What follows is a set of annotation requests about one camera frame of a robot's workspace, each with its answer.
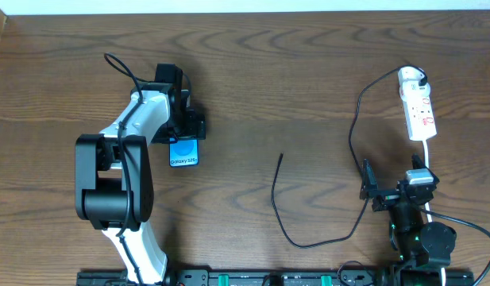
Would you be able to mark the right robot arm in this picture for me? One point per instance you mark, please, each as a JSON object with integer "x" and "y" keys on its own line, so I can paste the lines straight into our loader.
{"x": 424, "y": 247}

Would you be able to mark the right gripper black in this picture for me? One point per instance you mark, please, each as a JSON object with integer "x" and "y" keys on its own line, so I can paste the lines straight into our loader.
{"x": 390, "y": 198}

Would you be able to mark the blue Samsung Galaxy smartphone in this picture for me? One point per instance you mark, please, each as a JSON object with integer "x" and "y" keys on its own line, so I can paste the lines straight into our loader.
{"x": 184, "y": 153}

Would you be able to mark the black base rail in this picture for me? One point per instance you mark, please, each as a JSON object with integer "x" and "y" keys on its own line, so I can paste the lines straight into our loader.
{"x": 358, "y": 277}

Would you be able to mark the white USB charger plug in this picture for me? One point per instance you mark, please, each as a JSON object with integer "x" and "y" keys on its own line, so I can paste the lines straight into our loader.
{"x": 410, "y": 90}

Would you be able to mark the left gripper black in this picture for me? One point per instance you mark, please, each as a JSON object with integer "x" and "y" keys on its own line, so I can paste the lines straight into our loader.
{"x": 187, "y": 133}

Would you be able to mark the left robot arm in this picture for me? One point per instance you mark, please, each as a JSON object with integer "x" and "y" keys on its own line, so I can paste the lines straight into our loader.
{"x": 113, "y": 175}

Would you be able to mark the white power strip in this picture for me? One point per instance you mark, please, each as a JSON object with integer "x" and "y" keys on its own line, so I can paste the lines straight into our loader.
{"x": 418, "y": 113}

